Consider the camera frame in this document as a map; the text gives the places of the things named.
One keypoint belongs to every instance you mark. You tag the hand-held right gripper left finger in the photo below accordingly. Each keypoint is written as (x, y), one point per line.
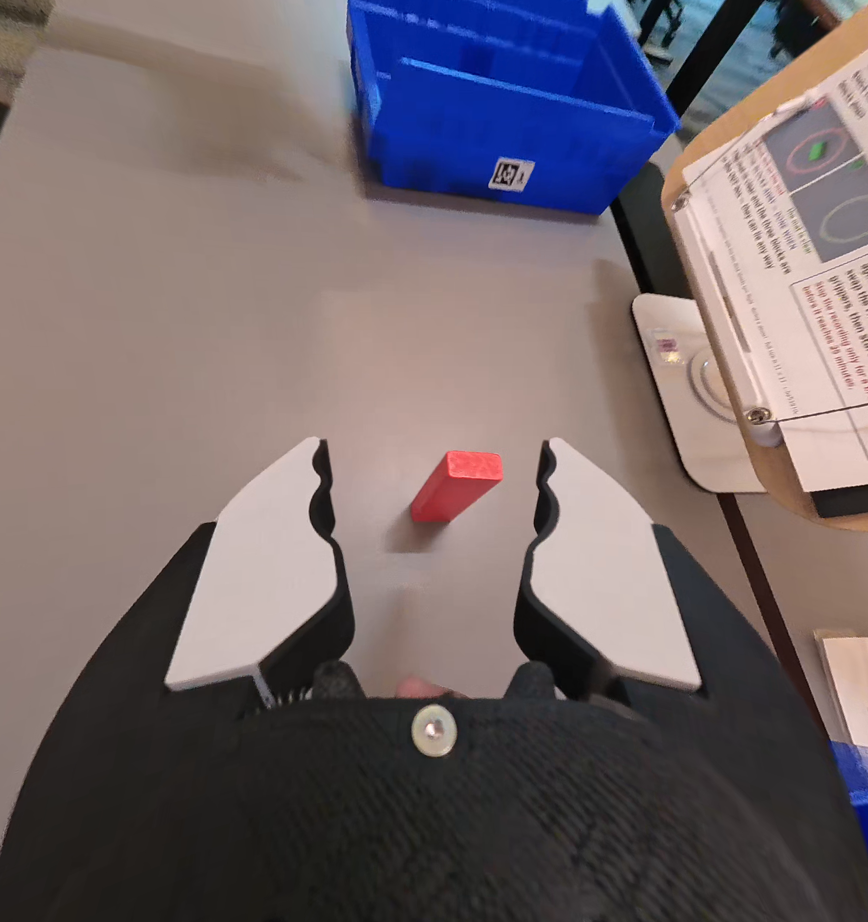
(261, 576)

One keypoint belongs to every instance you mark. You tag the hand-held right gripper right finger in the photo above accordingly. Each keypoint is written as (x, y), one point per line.
(607, 576)

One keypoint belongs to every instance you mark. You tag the red plank block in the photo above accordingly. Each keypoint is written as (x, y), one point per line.
(452, 486)

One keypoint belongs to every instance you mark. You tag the blue plastic bin with divider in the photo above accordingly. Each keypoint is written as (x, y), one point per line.
(463, 137)

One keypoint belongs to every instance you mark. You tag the printed paper booklet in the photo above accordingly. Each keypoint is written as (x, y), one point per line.
(859, 684)

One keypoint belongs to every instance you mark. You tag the printed instruction sheet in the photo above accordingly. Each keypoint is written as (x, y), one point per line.
(823, 288)

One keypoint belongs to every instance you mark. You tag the wooden clipboard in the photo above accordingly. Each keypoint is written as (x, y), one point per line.
(715, 180)

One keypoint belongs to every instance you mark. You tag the white rounded base plate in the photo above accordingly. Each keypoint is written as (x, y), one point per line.
(682, 403)

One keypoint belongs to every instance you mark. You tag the black metal post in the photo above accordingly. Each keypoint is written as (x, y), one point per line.
(707, 50)

